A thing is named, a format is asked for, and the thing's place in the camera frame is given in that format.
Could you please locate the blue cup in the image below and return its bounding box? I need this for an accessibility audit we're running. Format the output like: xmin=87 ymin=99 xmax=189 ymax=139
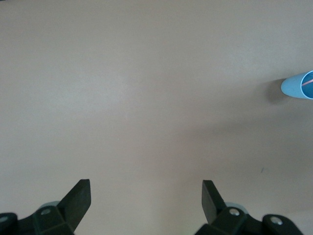
xmin=280 ymin=70 xmax=313 ymax=101

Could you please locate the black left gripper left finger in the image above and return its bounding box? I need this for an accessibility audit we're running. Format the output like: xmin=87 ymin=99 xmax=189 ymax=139
xmin=17 ymin=179 xmax=92 ymax=235

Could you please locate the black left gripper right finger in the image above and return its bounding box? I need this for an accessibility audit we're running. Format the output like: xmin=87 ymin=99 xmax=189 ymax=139
xmin=195 ymin=180 xmax=264 ymax=235

